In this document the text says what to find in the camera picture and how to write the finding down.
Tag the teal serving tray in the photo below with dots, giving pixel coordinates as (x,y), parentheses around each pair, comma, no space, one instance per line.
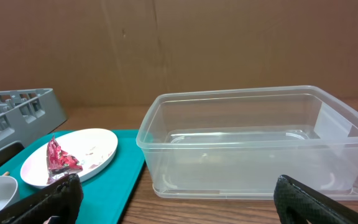
(107,193)

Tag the clear plastic bin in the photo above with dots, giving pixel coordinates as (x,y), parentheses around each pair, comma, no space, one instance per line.
(235,144)

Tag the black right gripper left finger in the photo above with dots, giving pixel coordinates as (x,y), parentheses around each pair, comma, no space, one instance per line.
(57,203)

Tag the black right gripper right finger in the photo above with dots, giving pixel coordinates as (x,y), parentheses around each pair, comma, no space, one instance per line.
(296,203)

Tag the red snack wrapper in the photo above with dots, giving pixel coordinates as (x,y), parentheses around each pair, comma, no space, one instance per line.
(59,162)

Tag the grey dish rack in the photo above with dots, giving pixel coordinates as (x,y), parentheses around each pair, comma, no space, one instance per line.
(26,115)

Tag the large white plate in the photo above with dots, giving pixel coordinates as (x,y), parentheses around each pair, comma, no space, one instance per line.
(94,148)

